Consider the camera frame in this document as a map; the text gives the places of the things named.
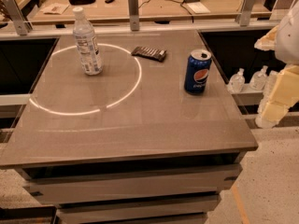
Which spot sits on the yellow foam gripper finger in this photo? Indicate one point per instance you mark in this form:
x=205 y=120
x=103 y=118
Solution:
x=268 y=41
x=280 y=93

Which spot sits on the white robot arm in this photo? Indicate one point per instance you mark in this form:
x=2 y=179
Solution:
x=287 y=39

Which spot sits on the right clear sanitizer bottle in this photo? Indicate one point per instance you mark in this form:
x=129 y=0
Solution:
x=258 y=79

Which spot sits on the clear sanitizer bottle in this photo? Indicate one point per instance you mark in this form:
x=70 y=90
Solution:
x=258 y=79
x=237 y=81

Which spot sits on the left clear sanitizer bottle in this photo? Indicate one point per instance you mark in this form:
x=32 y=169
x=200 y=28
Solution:
x=237 y=81

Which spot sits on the chocolate rxbar wrapper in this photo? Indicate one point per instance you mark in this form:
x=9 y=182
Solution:
x=149 y=53

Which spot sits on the clear plastic water bottle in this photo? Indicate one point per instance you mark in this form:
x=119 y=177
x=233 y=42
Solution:
x=86 y=43

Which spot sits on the blue pepsi can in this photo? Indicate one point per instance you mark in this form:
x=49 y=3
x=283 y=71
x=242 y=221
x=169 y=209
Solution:
x=197 y=71

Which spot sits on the white paper sheet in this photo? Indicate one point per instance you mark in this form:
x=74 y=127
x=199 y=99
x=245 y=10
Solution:
x=198 y=8

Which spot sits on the grey drawer cabinet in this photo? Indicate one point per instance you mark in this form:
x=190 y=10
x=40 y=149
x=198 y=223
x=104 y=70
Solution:
x=180 y=190

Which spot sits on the small black remote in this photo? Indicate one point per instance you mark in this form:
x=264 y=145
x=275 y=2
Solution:
x=109 y=1

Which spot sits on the black object on desk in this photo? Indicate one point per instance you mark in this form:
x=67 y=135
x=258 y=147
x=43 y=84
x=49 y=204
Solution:
x=81 y=2

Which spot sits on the brown paper envelope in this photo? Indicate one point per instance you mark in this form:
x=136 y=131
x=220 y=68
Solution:
x=55 y=9

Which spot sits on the right metal bracket post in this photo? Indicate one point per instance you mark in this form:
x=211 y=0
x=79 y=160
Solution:
x=243 y=17

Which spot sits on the metal bracket post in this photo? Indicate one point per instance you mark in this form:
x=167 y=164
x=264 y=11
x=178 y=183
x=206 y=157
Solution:
x=243 y=17
x=21 y=24
x=133 y=14

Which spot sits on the middle metal bracket post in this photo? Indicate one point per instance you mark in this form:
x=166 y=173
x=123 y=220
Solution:
x=133 y=14

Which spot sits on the left metal bracket post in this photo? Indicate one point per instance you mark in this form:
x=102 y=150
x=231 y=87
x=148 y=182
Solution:
x=21 y=24

